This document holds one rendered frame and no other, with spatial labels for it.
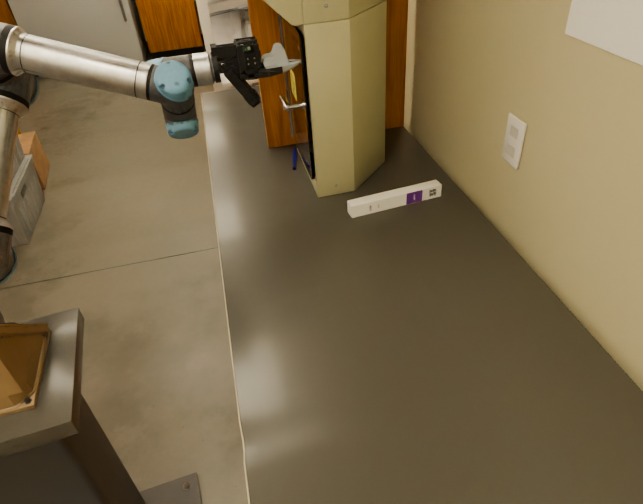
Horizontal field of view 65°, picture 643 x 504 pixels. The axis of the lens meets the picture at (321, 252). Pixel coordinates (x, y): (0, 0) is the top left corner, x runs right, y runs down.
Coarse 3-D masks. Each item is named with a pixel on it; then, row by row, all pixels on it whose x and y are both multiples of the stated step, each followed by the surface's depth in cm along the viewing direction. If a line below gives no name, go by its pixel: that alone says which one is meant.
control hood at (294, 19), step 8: (264, 0) 112; (272, 0) 112; (280, 0) 112; (288, 0) 113; (296, 0) 113; (280, 8) 113; (288, 8) 114; (296, 8) 114; (288, 16) 115; (296, 16) 115; (296, 24) 116
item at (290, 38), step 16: (288, 32) 133; (288, 48) 139; (304, 64) 123; (288, 80) 151; (304, 80) 125; (304, 96) 128; (304, 112) 133; (304, 128) 138; (304, 144) 144; (304, 160) 150
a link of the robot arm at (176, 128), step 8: (168, 112) 112; (192, 112) 115; (168, 120) 116; (176, 120) 115; (184, 120) 115; (192, 120) 117; (168, 128) 117; (176, 128) 115; (184, 128) 116; (192, 128) 117; (176, 136) 119; (184, 136) 120; (192, 136) 121
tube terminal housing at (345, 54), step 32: (320, 0) 114; (352, 0) 117; (384, 0) 130; (320, 32) 118; (352, 32) 121; (384, 32) 135; (320, 64) 123; (352, 64) 125; (384, 64) 140; (320, 96) 128; (352, 96) 130; (384, 96) 146; (320, 128) 133; (352, 128) 135; (384, 128) 152; (320, 160) 138; (352, 160) 141; (384, 160) 159; (320, 192) 145
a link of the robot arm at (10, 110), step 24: (24, 72) 111; (0, 96) 107; (24, 96) 112; (0, 120) 108; (0, 144) 108; (0, 168) 108; (0, 192) 107; (0, 216) 107; (0, 240) 106; (0, 264) 105
